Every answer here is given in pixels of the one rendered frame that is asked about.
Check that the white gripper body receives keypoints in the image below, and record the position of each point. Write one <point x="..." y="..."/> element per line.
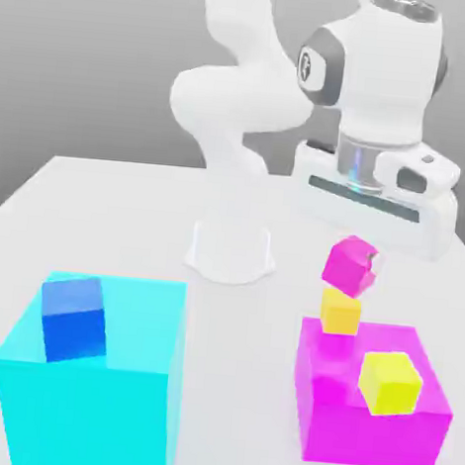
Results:
<point x="431" y="230"/>

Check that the small magenta cube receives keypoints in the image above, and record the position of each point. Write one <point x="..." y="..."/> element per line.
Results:
<point x="344" y="268"/>

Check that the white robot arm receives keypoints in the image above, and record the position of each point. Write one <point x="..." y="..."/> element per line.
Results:
<point x="236" y="97"/>

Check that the small orange cube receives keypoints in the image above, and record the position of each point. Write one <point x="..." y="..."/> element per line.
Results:
<point x="340" y="313"/>

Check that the small yellow cube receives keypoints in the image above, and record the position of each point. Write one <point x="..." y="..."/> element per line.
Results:
<point x="390" y="385"/>

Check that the small blue cube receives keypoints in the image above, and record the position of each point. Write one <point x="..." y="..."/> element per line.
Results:
<point x="74" y="326"/>

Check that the large magenta box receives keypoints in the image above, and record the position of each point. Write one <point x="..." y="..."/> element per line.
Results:
<point x="373" y="435"/>

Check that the large cyan box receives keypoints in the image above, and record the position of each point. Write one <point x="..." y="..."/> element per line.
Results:
<point x="85" y="414"/>

